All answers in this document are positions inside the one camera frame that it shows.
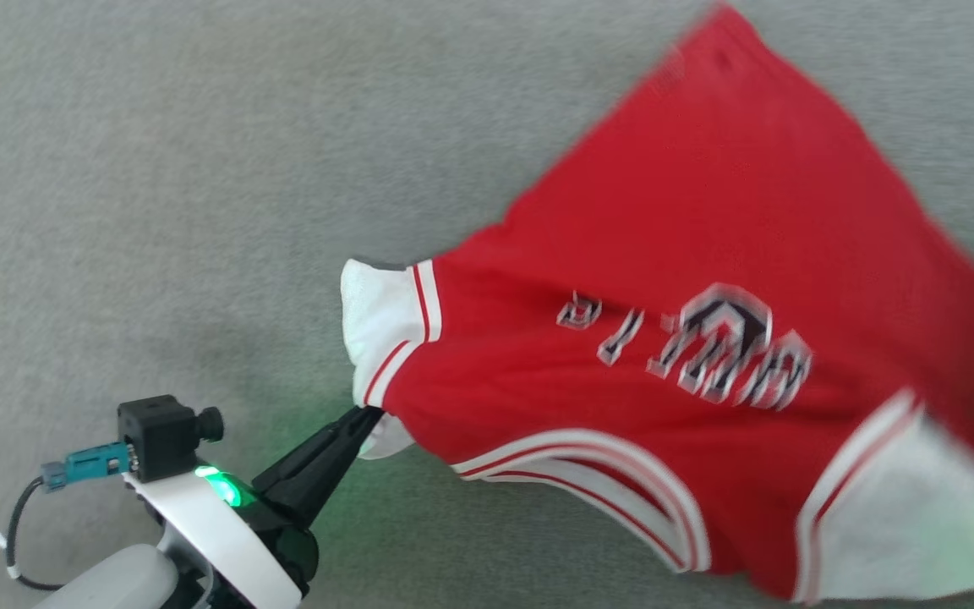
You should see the red and white jersey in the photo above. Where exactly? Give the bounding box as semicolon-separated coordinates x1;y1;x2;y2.
341;4;974;603

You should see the grey fabric sofa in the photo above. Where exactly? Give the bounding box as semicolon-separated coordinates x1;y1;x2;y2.
0;0;974;609

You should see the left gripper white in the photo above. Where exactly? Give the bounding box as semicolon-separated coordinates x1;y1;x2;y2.
123;406;385;609

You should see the teal connector black cable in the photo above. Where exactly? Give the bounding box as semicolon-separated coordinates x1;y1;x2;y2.
0;442;133;591

